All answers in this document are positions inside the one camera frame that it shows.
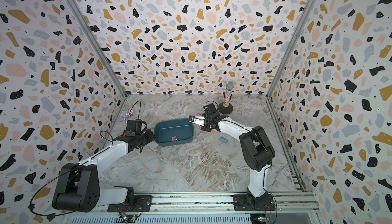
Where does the aluminium frame corner post right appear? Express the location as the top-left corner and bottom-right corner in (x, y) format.
(266, 0), (316, 99)

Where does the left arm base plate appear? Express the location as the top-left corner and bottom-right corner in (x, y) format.
(107, 195), (153, 213)

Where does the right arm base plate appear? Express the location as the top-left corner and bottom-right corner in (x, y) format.
(233, 194), (276, 211)

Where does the teal plastic storage box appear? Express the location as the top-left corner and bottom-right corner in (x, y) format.
(154, 118), (195, 147)

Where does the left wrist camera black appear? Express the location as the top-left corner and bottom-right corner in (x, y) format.
(123, 119), (148, 137)

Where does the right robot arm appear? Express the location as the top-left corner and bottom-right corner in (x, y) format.
(189, 103), (275, 210)

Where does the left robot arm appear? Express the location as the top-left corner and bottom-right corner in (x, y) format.
(28, 117), (155, 224)

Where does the purple bunny plush toy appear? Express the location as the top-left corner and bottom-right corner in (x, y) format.
(121, 110), (134, 121)

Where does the aluminium frame corner post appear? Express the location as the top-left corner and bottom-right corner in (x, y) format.
(266, 0), (316, 99)
(65, 0), (127, 98)

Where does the aluminium frame corner post left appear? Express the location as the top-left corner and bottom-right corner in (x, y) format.
(65, 0), (127, 98)

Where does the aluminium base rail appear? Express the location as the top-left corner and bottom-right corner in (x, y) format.
(60, 192), (324, 224)

